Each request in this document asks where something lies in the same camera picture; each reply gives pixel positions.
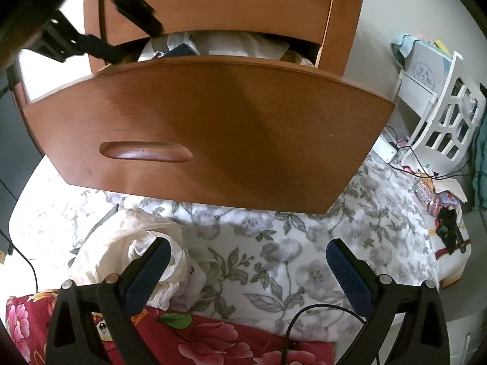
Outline beige paper sheet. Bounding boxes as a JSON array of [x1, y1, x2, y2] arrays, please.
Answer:
[[434, 179, 468, 203]]

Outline white power box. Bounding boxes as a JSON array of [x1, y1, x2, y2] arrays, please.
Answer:
[[375, 127, 398, 164]]

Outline teal cloth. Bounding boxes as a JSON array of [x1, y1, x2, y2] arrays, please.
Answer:
[[392, 33, 419, 65]]

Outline navy sock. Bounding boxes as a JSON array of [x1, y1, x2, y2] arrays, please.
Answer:
[[165, 43, 194, 59]]

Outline white cloth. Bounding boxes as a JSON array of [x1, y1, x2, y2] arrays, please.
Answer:
[[139, 30, 295, 61]]

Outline white storage box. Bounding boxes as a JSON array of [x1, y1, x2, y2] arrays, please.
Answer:
[[405, 40, 451, 92]]

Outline white lattice rack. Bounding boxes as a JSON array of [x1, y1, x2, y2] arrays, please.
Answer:
[[399, 51, 487, 160]]

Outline colourful cube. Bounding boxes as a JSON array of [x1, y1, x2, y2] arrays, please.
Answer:
[[413, 179, 434, 204]]

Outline dark cabinet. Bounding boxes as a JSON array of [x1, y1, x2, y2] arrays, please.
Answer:
[[0, 68, 42, 255]]

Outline wooden nightstand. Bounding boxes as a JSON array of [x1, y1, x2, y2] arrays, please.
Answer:
[[82, 0, 368, 69]]

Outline wooden bed frame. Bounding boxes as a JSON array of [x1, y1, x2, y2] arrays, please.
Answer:
[[9, 64, 44, 160]]

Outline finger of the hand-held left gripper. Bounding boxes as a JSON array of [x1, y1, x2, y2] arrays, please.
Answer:
[[95, 0, 164, 38], [76, 33, 131, 64]]

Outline wooden drawer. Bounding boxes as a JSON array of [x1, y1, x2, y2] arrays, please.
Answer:
[[101, 0, 339, 44], [23, 43, 398, 215]]

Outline red floral blanket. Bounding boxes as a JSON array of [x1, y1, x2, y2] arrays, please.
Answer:
[[5, 291, 339, 365]]

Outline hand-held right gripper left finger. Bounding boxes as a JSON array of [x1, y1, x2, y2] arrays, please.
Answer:
[[45, 237, 172, 365]]

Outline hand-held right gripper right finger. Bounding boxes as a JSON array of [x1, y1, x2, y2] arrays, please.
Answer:
[[326, 238, 453, 365]]

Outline wooden drawer closed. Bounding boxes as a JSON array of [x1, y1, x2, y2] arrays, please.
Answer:
[[101, 0, 339, 44]]

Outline teal garment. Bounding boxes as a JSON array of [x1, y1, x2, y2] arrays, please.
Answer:
[[470, 122, 487, 211]]

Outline light green cloth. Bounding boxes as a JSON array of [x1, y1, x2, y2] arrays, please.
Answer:
[[186, 243, 214, 274]]

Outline black cable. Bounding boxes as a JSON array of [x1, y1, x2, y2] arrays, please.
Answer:
[[282, 304, 381, 365], [0, 175, 39, 293], [388, 127, 476, 181]]

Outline cream cloth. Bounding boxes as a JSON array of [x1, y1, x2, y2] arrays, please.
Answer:
[[68, 207, 191, 310]]

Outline pink candy jar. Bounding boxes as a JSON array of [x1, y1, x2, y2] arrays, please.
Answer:
[[428, 192, 459, 217]]

